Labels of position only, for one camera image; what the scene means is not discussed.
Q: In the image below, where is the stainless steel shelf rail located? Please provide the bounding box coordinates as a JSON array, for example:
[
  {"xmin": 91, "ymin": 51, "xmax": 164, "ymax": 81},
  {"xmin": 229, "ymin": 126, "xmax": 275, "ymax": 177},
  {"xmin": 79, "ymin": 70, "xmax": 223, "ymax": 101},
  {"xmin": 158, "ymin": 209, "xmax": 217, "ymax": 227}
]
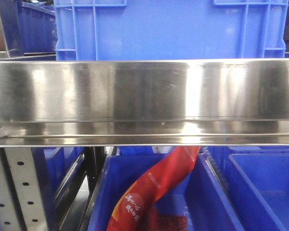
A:
[{"xmin": 0, "ymin": 58, "xmax": 289, "ymax": 147}]

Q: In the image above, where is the blue bin lower centre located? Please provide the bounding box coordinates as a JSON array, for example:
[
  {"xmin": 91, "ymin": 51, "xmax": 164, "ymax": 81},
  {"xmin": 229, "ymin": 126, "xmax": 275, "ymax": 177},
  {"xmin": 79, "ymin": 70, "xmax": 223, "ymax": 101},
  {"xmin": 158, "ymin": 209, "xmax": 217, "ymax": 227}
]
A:
[{"xmin": 88, "ymin": 154, "xmax": 244, "ymax": 231}]

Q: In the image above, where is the blue bin lower right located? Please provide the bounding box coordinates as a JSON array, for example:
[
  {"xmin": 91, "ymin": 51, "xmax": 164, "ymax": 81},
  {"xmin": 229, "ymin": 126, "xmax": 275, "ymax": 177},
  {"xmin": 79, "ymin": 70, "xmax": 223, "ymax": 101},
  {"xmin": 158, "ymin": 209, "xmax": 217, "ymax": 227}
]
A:
[{"xmin": 204, "ymin": 146, "xmax": 289, "ymax": 231}]

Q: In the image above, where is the dark blue crate upper left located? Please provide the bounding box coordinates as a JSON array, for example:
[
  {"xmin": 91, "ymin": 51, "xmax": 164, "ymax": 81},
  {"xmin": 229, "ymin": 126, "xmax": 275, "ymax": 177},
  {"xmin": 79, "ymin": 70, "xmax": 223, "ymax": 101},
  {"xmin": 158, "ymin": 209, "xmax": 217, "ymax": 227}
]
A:
[{"xmin": 0, "ymin": 0, "xmax": 57, "ymax": 57}]

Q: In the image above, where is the large blue crate on shelf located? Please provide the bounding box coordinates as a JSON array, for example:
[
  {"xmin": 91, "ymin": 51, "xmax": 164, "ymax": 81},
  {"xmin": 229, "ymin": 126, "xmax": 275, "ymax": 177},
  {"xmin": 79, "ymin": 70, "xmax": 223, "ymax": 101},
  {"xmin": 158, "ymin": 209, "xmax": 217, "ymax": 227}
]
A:
[{"xmin": 54, "ymin": 0, "xmax": 289, "ymax": 61}]

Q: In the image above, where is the perforated metal upright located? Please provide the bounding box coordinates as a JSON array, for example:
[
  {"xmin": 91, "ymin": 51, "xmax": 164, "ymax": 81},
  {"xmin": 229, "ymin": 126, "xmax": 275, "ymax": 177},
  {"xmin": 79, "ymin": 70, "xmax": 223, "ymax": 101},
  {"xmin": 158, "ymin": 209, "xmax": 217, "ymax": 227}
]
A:
[{"xmin": 0, "ymin": 148, "xmax": 50, "ymax": 231}]

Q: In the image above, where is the blue bin lower left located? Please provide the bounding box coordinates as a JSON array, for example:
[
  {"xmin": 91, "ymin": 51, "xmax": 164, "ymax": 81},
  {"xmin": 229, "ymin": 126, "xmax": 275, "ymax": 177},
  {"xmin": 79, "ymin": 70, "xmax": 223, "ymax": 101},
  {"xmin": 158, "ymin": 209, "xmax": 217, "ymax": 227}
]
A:
[{"xmin": 31, "ymin": 147, "xmax": 85, "ymax": 231}]

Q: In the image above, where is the blue bin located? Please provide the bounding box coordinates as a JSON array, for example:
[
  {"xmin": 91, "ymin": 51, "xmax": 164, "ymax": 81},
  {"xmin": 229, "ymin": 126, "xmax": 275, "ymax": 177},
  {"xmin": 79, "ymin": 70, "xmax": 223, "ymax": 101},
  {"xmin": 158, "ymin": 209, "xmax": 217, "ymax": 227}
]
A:
[
  {"xmin": 88, "ymin": 154, "xmax": 244, "ymax": 231},
  {"xmin": 204, "ymin": 146, "xmax": 289, "ymax": 231},
  {"xmin": 31, "ymin": 147, "xmax": 85, "ymax": 231}
]

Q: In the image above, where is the red snack bag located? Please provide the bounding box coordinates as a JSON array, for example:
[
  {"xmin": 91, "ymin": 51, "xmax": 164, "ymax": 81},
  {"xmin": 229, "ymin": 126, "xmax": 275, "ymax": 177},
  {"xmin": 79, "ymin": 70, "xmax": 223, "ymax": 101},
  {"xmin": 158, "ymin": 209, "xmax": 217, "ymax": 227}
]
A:
[{"xmin": 106, "ymin": 146, "xmax": 200, "ymax": 231}]

